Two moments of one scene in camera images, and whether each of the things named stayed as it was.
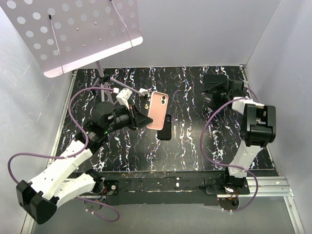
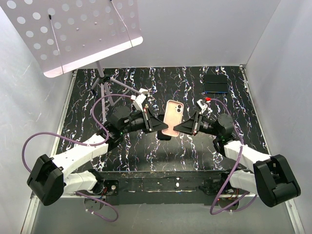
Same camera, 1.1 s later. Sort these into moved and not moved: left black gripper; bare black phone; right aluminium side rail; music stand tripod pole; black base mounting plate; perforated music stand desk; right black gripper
Moved: left black gripper; right black gripper
Not moved: perforated music stand desk; right aluminium side rail; bare black phone; music stand tripod pole; black base mounting plate
